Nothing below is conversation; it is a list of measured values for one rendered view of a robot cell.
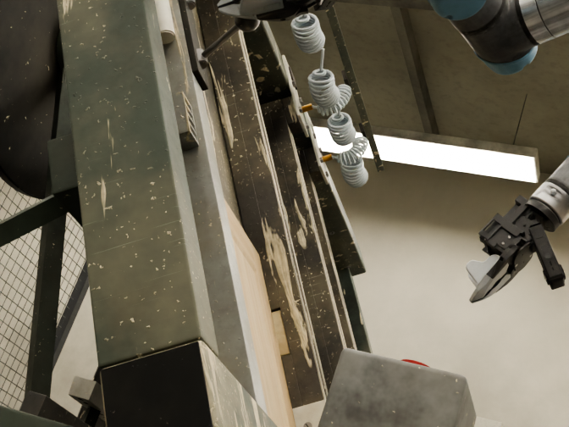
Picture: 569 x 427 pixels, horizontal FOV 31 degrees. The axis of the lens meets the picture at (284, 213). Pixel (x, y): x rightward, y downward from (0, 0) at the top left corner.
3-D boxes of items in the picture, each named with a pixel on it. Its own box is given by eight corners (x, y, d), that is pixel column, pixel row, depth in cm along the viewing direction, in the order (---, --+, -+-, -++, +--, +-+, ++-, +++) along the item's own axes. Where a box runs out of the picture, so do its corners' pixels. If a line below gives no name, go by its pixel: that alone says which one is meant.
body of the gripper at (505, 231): (479, 253, 186) (522, 207, 188) (516, 280, 182) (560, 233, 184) (475, 235, 180) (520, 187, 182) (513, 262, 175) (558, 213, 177)
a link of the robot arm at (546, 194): (576, 218, 184) (575, 196, 177) (560, 235, 183) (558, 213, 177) (544, 195, 188) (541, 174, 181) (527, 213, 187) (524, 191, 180)
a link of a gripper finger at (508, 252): (486, 280, 179) (518, 246, 181) (494, 286, 178) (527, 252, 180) (483, 269, 175) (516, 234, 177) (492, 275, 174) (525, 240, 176)
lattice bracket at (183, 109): (169, 137, 137) (190, 130, 137) (162, 97, 141) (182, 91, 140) (179, 152, 141) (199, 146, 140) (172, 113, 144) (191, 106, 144)
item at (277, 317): (272, 358, 163) (290, 353, 162) (262, 314, 167) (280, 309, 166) (277, 364, 165) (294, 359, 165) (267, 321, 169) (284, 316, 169)
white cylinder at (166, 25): (145, -5, 151) (151, 35, 147) (163, -12, 151) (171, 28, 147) (151, 8, 154) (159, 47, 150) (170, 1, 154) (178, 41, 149)
